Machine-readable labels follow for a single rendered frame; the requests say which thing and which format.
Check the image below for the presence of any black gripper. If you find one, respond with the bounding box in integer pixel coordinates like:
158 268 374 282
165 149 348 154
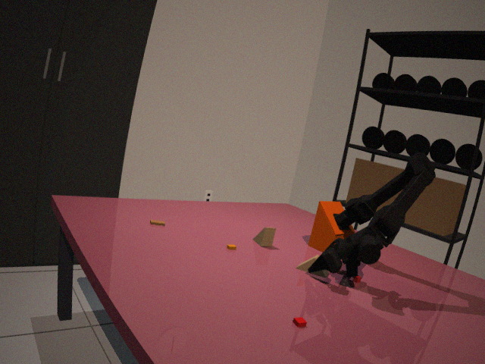
308 234 358 273

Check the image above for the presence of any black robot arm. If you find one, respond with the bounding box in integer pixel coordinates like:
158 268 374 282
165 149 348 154
333 152 436 278

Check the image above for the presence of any olive triangular block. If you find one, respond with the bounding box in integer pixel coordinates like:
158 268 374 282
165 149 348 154
296 255 329 278
253 227 277 247

